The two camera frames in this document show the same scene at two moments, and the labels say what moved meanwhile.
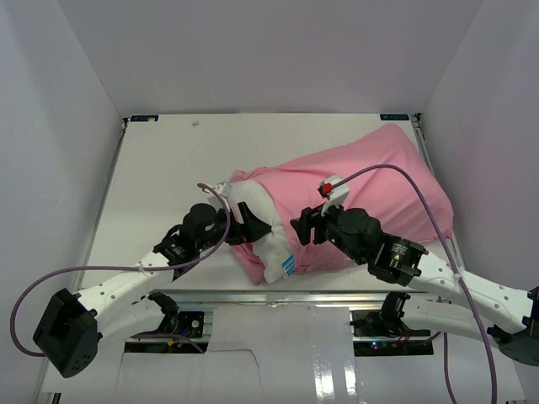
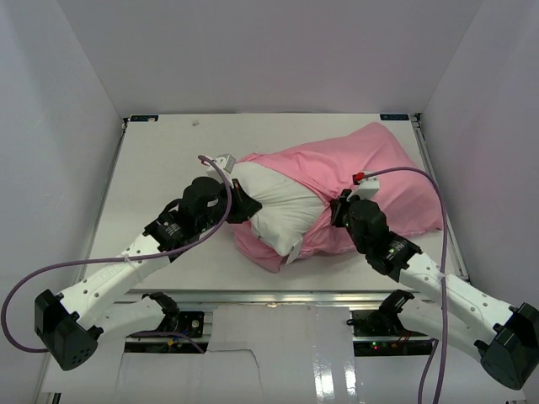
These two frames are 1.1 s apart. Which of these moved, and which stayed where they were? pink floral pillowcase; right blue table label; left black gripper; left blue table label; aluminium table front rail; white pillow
Moved: left black gripper; pink floral pillowcase; white pillow
Stayed: left blue table label; right blue table label; aluminium table front rail
